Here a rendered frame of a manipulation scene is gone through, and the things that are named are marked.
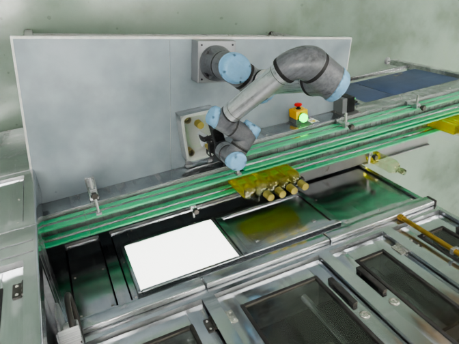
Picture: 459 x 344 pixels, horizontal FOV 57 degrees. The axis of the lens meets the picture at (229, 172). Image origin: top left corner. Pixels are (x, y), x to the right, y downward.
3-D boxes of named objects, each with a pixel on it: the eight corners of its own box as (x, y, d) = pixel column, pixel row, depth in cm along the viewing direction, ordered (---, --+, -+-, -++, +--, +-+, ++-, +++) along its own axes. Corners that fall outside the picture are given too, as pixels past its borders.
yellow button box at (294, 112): (288, 121, 222) (296, 125, 216) (288, 107, 219) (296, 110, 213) (300, 118, 224) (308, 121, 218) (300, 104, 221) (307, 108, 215)
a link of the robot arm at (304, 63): (304, 46, 125) (202, 130, 155) (328, 66, 130) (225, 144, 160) (301, 23, 132) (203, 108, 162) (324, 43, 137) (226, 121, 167)
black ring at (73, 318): (68, 332, 142) (74, 382, 124) (50, 282, 132) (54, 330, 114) (83, 327, 143) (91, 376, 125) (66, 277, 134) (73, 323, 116)
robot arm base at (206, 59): (199, 44, 179) (207, 46, 171) (232, 45, 185) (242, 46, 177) (199, 80, 184) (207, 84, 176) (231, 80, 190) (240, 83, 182)
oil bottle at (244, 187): (227, 183, 206) (246, 202, 188) (226, 173, 203) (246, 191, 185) (238, 180, 207) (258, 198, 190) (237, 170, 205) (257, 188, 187)
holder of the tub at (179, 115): (183, 165, 207) (188, 171, 201) (175, 112, 195) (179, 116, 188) (216, 157, 213) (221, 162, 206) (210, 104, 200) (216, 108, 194)
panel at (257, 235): (121, 250, 185) (138, 299, 156) (120, 245, 183) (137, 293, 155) (299, 194, 214) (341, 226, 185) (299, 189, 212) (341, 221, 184)
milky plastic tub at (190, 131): (182, 156, 204) (187, 162, 197) (175, 112, 194) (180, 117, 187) (215, 147, 210) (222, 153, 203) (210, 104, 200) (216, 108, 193)
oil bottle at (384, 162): (366, 161, 238) (400, 179, 216) (365, 153, 235) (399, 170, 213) (374, 156, 239) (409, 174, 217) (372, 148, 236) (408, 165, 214)
